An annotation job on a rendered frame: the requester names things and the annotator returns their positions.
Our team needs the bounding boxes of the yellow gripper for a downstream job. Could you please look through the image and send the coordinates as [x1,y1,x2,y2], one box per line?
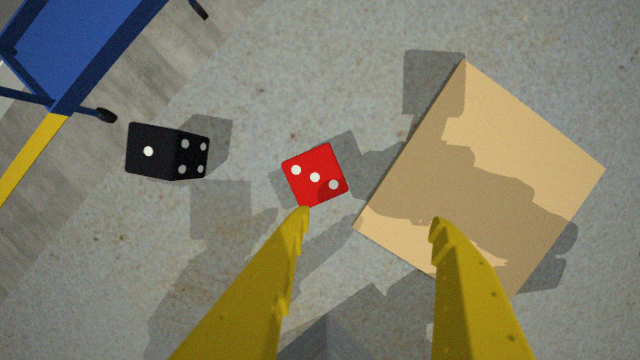
[167,205,536,360]

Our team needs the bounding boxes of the black die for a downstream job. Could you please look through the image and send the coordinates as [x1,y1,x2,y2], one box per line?
[125,122,210,181]

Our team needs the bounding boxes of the tan square mat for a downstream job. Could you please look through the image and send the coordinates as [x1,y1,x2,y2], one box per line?
[351,59,606,302]

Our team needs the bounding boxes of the red die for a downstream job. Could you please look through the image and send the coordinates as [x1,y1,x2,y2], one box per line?
[281,143,349,208]

